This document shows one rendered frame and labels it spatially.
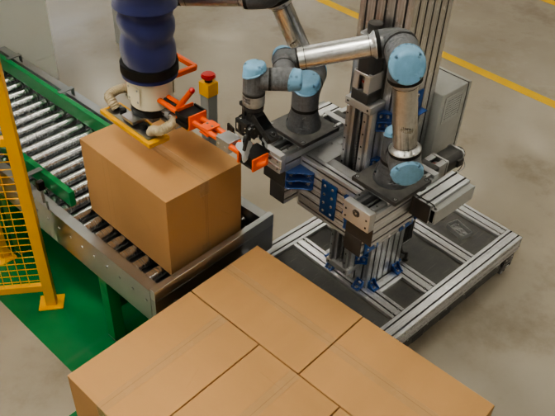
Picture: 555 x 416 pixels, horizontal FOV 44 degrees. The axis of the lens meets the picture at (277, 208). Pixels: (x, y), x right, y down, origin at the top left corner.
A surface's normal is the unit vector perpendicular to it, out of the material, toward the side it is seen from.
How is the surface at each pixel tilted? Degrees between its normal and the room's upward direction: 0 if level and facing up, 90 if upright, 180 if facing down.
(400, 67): 82
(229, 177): 90
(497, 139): 0
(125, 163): 0
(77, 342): 0
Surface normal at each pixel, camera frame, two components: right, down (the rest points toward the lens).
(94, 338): 0.04, -0.77
